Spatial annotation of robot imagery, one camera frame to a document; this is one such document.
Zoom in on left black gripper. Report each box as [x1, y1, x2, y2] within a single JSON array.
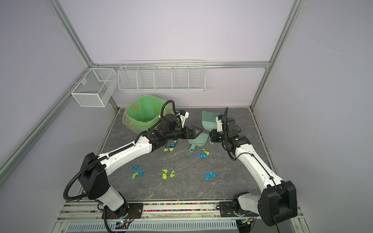
[[166, 125, 203, 141]]

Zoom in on mint green dustpan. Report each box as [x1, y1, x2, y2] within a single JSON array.
[[187, 133, 209, 152]]

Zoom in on mint green hand brush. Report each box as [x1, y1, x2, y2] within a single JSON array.
[[202, 111, 223, 132]]

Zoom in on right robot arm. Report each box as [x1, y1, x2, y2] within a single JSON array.
[[209, 109, 298, 226]]

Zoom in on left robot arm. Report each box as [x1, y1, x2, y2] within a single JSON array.
[[63, 100, 203, 218]]

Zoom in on blue green scraps centre right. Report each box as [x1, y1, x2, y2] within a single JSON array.
[[198, 149, 210, 158]]

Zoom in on blue green scraps near bin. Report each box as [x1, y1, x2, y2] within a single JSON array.
[[164, 140, 177, 152]]

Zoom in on blue scraps front right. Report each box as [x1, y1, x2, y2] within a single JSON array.
[[205, 172, 216, 181]]

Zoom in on green scraps front centre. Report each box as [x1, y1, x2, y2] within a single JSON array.
[[162, 170, 176, 180]]

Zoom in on blue green scraps front left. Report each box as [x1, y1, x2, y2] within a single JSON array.
[[131, 165, 144, 180]]

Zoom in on green trash bin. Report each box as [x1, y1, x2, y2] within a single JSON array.
[[124, 95, 170, 135]]

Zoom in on yellow-green plastic bin liner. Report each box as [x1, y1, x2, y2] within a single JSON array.
[[122, 95, 175, 135]]

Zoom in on small white mesh basket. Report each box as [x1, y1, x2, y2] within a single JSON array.
[[71, 68, 118, 107]]

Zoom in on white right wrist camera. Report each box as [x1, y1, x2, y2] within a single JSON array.
[[215, 114, 224, 132]]

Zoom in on long white wire basket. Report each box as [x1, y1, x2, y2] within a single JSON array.
[[117, 60, 206, 91]]

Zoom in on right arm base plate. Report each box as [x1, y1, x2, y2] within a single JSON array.
[[216, 201, 259, 217]]

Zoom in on white vented cable duct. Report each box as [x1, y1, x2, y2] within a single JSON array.
[[66, 220, 238, 233]]

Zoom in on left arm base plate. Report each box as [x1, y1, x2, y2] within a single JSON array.
[[104, 203, 144, 219]]

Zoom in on aluminium frame profiles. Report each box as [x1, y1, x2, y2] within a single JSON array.
[[1, 1, 305, 186]]

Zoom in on aluminium front rail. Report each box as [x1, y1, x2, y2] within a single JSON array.
[[58, 199, 304, 222]]

